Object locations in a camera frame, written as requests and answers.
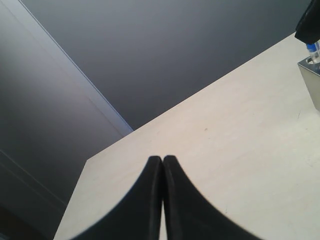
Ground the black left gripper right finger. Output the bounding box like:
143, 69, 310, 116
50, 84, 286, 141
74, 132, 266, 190
163, 155, 259, 240

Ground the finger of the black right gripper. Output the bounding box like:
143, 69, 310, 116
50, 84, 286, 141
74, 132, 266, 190
294, 0, 320, 45

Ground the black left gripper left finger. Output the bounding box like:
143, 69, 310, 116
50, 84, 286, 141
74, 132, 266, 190
53, 155, 164, 240

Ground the blue-capped tube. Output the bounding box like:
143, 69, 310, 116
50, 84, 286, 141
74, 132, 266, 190
306, 41, 320, 64

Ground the steel test tube rack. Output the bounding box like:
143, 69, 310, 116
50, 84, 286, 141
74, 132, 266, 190
297, 56, 320, 112

